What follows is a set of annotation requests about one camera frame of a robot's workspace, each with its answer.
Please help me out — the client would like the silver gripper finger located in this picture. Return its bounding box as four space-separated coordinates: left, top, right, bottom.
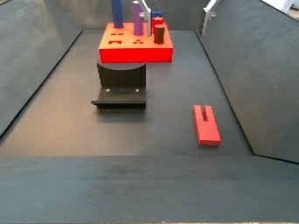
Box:
200 0 217 34
136 0 152 37

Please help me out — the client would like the red double-square forked block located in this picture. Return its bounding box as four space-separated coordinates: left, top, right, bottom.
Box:
192 105 221 146

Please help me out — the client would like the tall blue square peg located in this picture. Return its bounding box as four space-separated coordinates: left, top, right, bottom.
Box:
110 0 124 28

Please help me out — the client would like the red foam peg board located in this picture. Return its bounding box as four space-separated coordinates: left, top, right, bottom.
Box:
97 23 173 63

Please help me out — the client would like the short blue peg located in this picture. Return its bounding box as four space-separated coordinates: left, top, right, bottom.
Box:
152 11 162 18

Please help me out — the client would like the purple cylinder peg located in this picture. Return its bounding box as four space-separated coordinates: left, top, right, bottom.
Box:
132 1 144 36

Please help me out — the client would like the red star peg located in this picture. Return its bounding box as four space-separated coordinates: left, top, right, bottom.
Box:
152 17 164 32

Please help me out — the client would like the brown hexagonal peg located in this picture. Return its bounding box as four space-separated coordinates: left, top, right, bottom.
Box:
153 24 164 44

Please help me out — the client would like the black curved stand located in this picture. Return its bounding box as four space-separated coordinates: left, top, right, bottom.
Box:
90 63 146 108

